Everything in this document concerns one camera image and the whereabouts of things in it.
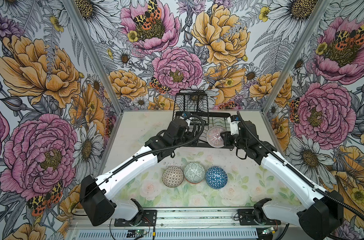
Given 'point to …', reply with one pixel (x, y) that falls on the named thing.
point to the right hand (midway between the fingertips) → (222, 138)
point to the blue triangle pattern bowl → (216, 177)
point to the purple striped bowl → (213, 136)
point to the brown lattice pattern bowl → (173, 176)
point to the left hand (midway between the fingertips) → (189, 134)
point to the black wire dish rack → (193, 104)
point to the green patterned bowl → (194, 173)
